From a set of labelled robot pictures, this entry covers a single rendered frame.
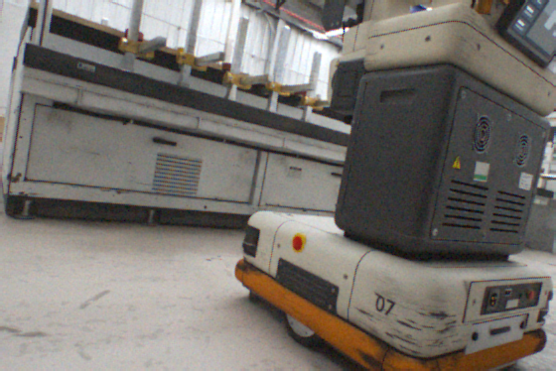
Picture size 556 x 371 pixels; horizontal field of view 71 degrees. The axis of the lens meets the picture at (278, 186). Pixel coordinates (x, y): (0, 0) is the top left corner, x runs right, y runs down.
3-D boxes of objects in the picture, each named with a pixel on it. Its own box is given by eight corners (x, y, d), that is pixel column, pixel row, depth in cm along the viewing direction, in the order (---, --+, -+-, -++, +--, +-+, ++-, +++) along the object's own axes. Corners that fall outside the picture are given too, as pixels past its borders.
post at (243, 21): (232, 114, 195) (249, 17, 193) (225, 112, 193) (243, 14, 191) (228, 114, 198) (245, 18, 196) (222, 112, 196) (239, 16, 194)
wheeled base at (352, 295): (546, 359, 108) (566, 271, 106) (409, 414, 69) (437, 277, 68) (361, 277, 161) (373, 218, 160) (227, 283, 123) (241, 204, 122)
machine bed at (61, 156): (518, 245, 469) (534, 174, 465) (-2, 217, 164) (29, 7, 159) (464, 231, 524) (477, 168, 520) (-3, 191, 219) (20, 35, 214)
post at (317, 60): (307, 135, 225) (323, 52, 223) (302, 134, 223) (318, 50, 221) (303, 135, 228) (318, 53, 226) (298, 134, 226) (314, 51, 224)
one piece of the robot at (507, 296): (547, 309, 101) (554, 277, 101) (466, 324, 76) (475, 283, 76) (536, 305, 103) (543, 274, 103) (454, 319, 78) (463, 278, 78)
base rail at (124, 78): (553, 198, 447) (555, 189, 446) (23, 63, 141) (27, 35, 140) (545, 197, 453) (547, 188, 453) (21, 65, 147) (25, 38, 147)
